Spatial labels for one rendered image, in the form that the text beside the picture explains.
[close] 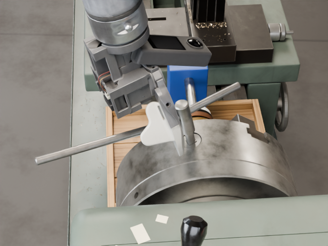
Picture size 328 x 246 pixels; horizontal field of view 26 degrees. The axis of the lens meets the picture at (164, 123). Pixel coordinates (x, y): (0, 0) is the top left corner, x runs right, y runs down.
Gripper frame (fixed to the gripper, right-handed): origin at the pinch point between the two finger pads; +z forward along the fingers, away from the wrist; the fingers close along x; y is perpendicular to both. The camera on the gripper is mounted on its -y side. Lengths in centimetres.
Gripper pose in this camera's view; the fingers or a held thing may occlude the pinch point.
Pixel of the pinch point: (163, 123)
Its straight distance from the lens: 109.0
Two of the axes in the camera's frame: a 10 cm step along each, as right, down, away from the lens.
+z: 1.9, 6.7, 7.2
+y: -8.8, 4.4, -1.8
